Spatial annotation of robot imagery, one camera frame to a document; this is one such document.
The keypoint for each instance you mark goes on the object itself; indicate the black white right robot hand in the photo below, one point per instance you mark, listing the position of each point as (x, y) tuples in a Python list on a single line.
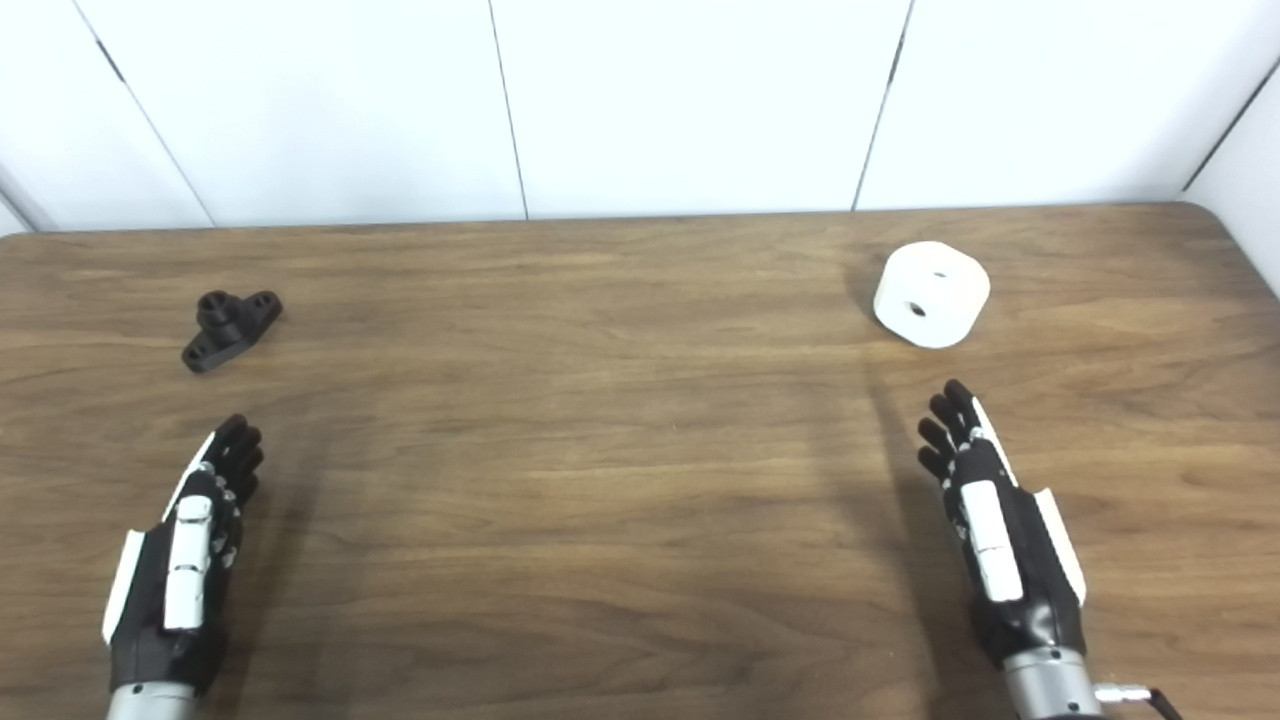
[(1035, 600)]

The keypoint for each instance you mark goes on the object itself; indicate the round white cylindrical piece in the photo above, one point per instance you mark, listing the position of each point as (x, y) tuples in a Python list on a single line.
[(940, 290)]

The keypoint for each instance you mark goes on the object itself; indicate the black flanged holder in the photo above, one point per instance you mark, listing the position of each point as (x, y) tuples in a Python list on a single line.
[(228, 325)]

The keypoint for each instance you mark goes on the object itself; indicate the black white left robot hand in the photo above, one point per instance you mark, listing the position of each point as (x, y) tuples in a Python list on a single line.
[(150, 620)]

